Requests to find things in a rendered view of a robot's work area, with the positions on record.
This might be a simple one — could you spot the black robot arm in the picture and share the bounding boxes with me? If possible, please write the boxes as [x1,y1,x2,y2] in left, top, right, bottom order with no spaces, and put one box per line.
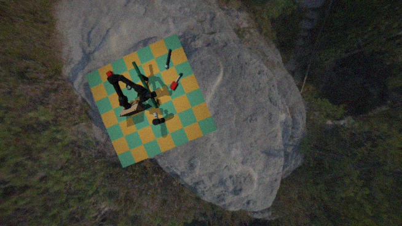
[107,74,154,110]

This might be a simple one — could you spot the black post with cap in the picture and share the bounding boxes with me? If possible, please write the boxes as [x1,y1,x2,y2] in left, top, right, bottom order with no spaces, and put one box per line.
[152,118,165,125]

